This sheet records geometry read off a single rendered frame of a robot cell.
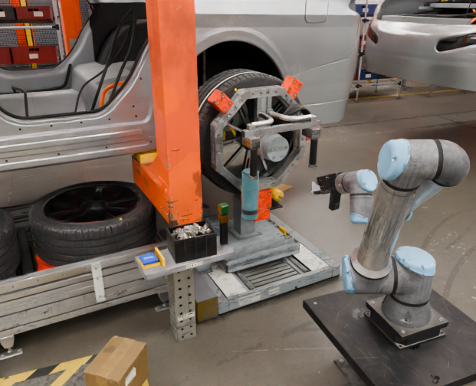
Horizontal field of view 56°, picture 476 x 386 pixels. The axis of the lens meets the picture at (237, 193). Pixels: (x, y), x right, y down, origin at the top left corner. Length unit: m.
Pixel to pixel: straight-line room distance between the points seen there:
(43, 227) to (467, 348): 1.95
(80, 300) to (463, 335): 1.69
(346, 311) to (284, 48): 1.57
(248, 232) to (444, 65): 2.61
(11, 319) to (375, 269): 1.59
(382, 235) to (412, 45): 3.35
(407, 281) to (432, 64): 3.07
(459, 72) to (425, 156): 3.23
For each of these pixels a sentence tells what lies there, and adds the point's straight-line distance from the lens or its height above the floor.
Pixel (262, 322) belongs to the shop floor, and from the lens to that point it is 2.40.
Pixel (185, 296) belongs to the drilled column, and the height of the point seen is 0.25.
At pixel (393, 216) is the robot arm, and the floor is 0.91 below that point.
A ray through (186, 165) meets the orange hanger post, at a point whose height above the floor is 0.82.
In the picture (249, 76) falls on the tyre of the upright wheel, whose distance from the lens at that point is 2.31.
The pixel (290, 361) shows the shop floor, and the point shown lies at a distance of 2.21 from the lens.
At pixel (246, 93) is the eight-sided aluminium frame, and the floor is 1.11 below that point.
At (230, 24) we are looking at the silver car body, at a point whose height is 1.40.
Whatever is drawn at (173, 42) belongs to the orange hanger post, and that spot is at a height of 1.37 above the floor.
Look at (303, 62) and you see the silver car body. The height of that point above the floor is 1.17.
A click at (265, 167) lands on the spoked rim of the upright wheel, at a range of 2.52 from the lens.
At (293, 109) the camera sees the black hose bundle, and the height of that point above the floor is 1.03.
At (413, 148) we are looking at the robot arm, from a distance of 1.32.
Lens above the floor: 1.53
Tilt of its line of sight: 24 degrees down
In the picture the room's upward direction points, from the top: straight up
